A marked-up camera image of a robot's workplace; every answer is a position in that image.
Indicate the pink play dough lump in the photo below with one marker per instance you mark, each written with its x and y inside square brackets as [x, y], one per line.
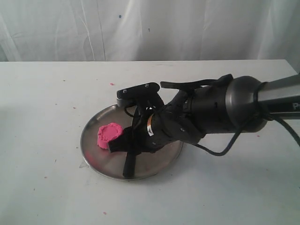
[107, 133]

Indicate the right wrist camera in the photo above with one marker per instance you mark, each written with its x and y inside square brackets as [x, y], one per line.
[143, 93]

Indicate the round steel plate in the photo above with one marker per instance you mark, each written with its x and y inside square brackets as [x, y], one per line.
[111, 164]

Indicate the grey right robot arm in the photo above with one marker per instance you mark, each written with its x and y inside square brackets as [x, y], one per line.
[232, 105]

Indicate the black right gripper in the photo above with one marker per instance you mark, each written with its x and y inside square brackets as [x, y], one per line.
[156, 129]

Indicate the white backdrop curtain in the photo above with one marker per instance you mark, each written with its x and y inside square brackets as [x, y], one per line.
[117, 30]

